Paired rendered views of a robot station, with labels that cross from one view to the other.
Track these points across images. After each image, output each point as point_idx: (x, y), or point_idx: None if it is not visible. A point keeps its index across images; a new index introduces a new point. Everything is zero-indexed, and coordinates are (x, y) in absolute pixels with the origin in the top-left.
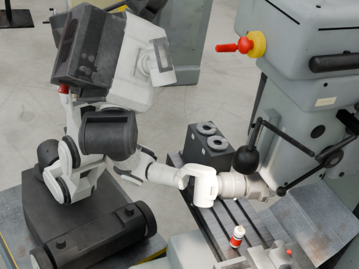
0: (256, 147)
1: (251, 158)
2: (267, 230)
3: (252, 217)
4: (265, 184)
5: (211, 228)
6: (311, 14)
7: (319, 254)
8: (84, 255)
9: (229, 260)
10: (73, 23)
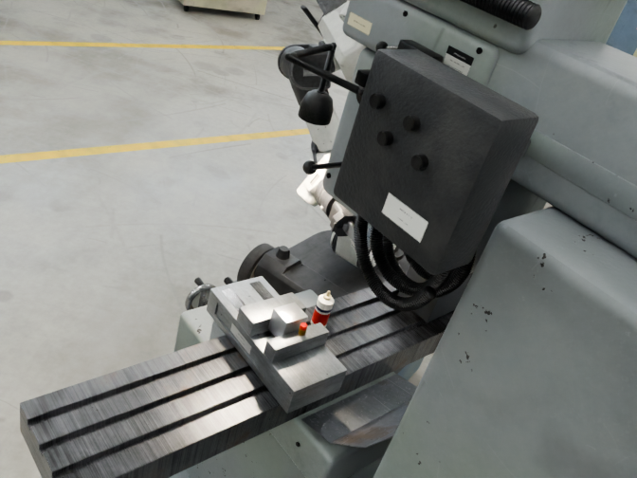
0: None
1: (309, 94)
2: (363, 364)
3: (378, 348)
4: (353, 214)
5: None
6: None
7: (355, 438)
8: (282, 283)
9: (274, 290)
10: None
